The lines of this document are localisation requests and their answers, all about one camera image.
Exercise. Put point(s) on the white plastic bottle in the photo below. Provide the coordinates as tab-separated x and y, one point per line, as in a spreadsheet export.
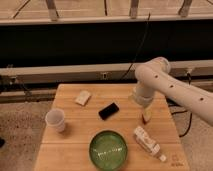
148	144

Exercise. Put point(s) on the white sponge block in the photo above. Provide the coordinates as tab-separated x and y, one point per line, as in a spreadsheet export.
83	97

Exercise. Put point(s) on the green glass bowl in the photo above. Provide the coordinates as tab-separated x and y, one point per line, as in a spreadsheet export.
108	151

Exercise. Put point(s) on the black smartphone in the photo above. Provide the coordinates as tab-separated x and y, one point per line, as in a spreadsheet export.
108	111

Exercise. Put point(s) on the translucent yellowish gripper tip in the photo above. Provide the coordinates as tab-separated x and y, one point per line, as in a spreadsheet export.
147	114

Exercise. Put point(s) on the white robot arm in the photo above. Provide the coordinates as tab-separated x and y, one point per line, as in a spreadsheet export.
154	76

